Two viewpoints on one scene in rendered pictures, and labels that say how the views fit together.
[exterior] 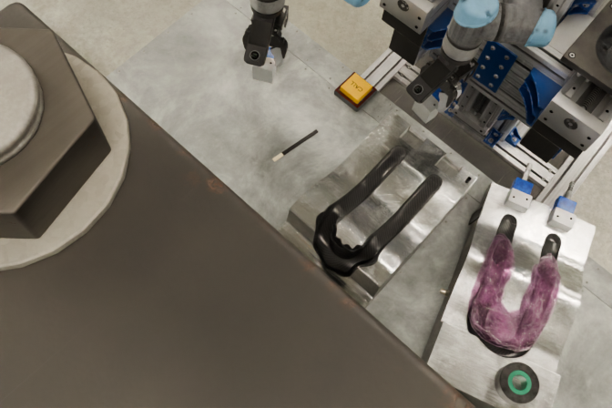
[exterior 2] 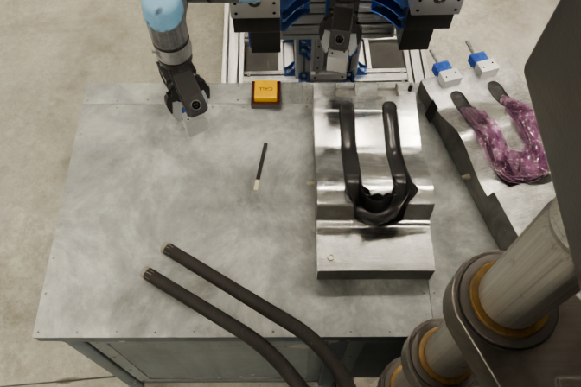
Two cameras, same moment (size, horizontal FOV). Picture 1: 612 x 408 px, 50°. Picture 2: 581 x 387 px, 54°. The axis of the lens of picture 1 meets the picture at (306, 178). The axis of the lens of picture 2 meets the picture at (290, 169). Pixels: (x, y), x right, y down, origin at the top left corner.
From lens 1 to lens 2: 0.47 m
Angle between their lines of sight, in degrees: 17
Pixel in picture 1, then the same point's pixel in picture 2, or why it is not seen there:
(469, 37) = not seen: outside the picture
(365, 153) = (324, 125)
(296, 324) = not seen: outside the picture
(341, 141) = (290, 136)
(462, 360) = (531, 206)
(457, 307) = (487, 177)
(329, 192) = (331, 171)
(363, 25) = not seen: hidden behind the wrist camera
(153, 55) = (79, 188)
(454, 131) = not seen: hidden behind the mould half
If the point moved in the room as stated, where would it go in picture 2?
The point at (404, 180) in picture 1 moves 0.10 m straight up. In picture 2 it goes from (369, 123) to (374, 98)
